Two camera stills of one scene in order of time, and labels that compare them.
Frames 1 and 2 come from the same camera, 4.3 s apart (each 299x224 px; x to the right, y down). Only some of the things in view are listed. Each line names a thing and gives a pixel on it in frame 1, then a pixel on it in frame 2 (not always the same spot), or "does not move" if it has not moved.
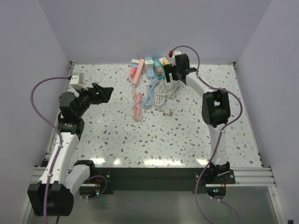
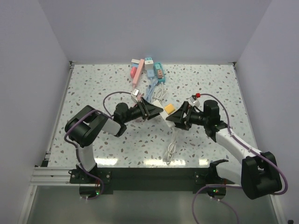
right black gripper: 169,69 → 183,123
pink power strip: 138,72 does not move
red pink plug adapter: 133,71 does not move
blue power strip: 150,73 does not move
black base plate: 130,180 does not move
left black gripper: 103,96 → 148,111
